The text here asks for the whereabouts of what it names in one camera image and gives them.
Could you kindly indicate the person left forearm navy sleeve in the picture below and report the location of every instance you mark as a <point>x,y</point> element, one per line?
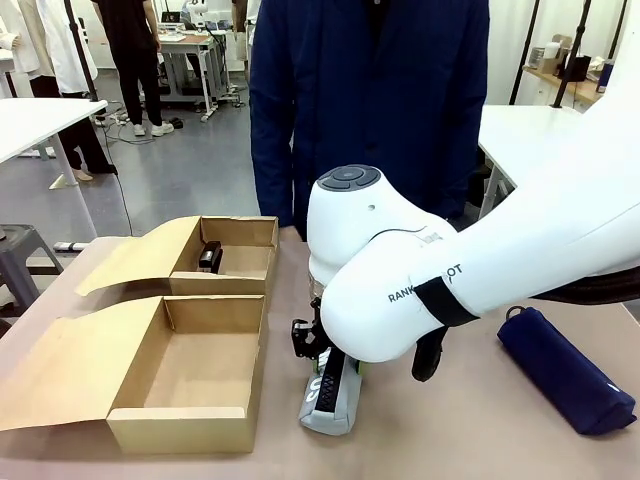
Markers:
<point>462,165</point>

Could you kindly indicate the grey metal stool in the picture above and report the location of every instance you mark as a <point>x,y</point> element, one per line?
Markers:
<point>25,250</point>

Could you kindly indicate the white table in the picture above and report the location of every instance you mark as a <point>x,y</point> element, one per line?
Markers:
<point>35,125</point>
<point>530,135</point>

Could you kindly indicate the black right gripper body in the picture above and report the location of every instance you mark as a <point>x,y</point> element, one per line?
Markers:
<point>318,320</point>

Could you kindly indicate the bystander in white coat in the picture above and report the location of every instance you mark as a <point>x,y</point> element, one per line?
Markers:
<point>55,50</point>

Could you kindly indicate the small black box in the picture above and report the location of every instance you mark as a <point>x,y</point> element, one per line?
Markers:
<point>581,68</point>

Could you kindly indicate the person right forearm navy sleeve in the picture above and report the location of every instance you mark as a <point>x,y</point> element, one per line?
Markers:
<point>272,180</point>

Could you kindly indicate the bystander in black clothes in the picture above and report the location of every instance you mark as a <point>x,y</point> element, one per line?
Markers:
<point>135,60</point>

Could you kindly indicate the wooden shelf desk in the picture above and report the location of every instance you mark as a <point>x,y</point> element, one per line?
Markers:
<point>565,82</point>

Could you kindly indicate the small open cardboard carton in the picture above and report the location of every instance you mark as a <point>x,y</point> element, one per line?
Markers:
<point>552,57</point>

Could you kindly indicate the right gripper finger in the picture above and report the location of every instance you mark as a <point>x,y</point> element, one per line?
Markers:
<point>358,367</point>
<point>302,340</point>

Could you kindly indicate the grey zippered pencil case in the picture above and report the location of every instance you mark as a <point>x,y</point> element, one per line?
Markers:
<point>351,400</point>

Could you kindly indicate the black stapler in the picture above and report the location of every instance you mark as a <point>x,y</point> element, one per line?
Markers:
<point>210,257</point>

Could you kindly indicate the black light stand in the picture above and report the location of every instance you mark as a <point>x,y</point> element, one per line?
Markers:
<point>82,50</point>
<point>570,65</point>

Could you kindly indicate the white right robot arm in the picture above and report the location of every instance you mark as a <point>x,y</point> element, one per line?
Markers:
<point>500,240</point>

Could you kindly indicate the dark blue bottle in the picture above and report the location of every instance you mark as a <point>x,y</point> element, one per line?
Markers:
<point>605,77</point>

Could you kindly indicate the navy blue pencil case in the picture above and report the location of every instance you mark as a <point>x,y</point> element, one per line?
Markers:
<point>560,370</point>

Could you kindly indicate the person in navy coat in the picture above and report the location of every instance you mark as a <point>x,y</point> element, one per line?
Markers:
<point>370,100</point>

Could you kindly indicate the brown cardboard box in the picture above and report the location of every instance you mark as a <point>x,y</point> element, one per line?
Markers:
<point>245,260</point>
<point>75,370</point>

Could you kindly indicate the grey workbench with equipment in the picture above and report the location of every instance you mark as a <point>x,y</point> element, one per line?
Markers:
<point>195,55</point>

